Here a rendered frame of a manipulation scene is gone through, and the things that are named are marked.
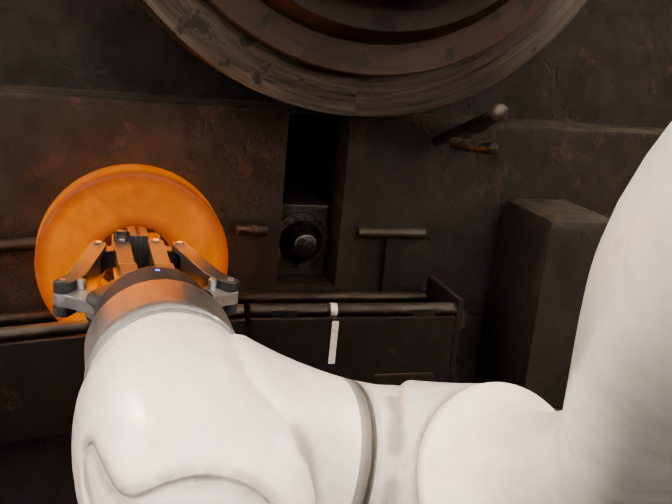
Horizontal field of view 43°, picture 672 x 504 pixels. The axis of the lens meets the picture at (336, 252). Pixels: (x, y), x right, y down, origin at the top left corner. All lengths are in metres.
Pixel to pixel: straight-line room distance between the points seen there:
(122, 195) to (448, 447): 0.38
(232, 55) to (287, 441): 0.38
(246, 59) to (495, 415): 0.38
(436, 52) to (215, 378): 0.40
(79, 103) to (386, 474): 0.47
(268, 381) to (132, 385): 0.06
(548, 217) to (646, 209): 0.66
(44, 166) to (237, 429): 0.47
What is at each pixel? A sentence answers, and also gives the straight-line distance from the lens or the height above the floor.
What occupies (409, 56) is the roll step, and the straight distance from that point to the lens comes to 0.71.
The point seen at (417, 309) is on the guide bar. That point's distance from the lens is 0.78.
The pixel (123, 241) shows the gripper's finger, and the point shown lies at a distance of 0.69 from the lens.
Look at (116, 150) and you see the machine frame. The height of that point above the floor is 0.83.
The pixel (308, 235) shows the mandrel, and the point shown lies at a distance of 0.84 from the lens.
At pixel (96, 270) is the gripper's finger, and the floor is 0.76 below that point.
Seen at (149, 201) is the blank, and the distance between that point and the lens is 0.71.
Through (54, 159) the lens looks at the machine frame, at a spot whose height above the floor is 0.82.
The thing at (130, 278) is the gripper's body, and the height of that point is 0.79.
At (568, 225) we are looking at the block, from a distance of 0.82.
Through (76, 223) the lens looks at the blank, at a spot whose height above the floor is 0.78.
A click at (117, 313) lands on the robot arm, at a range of 0.49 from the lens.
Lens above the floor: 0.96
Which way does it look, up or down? 15 degrees down
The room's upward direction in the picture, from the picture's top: 6 degrees clockwise
